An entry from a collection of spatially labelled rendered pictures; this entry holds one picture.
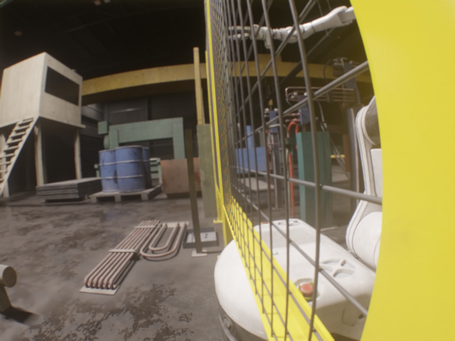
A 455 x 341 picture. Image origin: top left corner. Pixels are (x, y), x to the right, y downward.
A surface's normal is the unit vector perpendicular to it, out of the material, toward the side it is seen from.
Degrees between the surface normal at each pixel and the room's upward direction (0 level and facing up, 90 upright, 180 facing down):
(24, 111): 90
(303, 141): 90
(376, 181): 98
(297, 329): 0
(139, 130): 90
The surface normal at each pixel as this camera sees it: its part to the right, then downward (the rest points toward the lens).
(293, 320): -0.07, -1.00
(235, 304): -0.83, -0.16
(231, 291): -0.80, -0.44
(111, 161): 0.46, 0.00
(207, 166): 0.08, 0.04
